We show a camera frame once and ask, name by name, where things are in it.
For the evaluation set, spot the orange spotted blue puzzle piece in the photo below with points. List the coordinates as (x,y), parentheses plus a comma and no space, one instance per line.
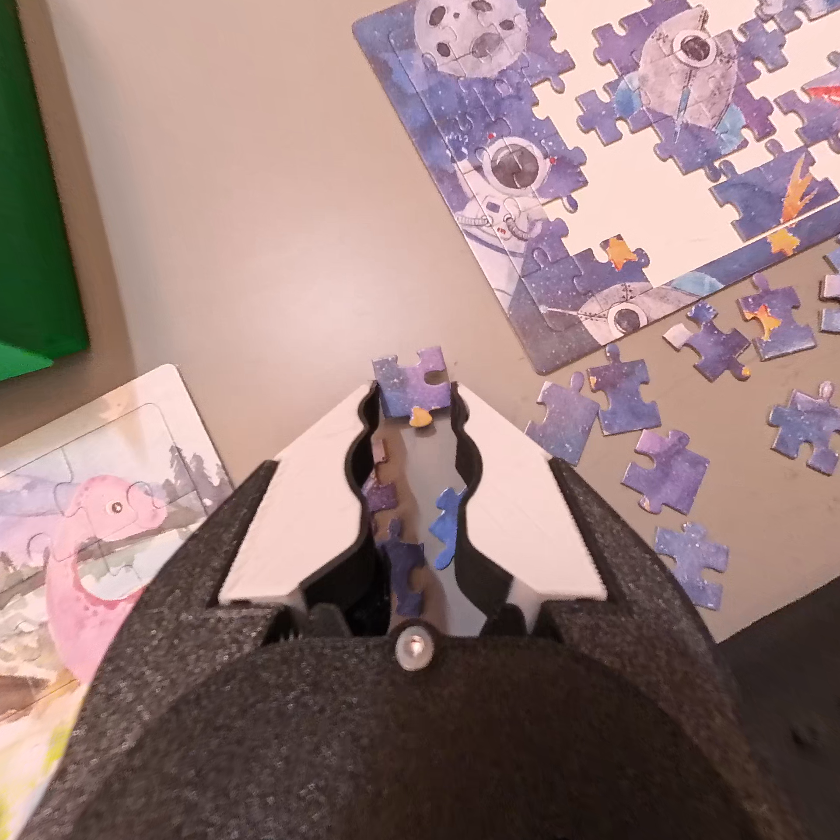
(410,387)

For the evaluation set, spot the puzzle pieces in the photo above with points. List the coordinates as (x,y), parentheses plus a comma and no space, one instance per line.
(666,472)

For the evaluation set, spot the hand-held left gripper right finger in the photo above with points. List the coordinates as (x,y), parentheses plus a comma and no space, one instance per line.
(531,525)

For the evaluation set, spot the grey desk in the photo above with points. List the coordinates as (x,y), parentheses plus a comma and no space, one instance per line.
(229,197)

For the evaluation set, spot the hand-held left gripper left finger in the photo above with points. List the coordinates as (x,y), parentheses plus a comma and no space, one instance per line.
(295,525)

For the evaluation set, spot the space puzzle board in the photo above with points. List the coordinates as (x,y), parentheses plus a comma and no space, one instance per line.
(459,118)

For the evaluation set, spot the green plastic bin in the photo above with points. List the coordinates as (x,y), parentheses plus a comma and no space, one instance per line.
(33,197)

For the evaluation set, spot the colourful cartoon puzzle board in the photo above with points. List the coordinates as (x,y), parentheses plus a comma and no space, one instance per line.
(65,525)

